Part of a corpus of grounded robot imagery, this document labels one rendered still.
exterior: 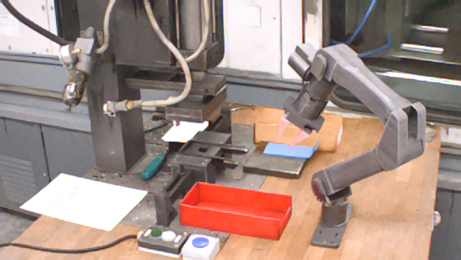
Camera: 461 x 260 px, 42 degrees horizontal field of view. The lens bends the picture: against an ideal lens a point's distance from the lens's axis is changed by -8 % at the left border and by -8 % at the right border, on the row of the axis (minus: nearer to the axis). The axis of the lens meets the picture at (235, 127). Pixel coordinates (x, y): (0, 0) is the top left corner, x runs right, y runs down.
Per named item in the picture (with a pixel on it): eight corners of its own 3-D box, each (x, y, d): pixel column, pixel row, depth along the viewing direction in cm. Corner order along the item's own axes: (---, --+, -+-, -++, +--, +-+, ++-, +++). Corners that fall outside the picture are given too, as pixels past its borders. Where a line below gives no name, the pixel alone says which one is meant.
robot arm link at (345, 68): (314, 44, 134) (412, 132, 117) (342, 37, 138) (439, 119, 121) (300, 89, 141) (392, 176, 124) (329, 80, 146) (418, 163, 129)
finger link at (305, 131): (275, 130, 154) (294, 100, 149) (300, 146, 153) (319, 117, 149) (267, 141, 148) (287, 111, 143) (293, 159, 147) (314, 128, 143)
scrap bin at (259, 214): (278, 241, 147) (278, 220, 144) (180, 225, 155) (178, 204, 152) (291, 215, 157) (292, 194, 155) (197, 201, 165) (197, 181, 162)
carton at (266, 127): (333, 155, 188) (335, 132, 185) (253, 146, 195) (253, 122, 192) (342, 137, 199) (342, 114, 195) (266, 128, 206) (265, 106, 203)
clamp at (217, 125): (212, 157, 188) (211, 126, 183) (202, 155, 189) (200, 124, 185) (230, 136, 200) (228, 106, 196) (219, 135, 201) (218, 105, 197)
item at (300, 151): (315, 159, 180) (315, 150, 179) (263, 154, 184) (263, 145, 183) (319, 148, 186) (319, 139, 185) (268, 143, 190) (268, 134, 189)
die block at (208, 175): (207, 194, 168) (206, 169, 165) (173, 188, 171) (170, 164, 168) (232, 160, 185) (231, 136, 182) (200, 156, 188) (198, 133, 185)
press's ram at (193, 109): (207, 135, 160) (201, 20, 148) (117, 123, 168) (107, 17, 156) (230, 108, 175) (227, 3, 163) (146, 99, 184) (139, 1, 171)
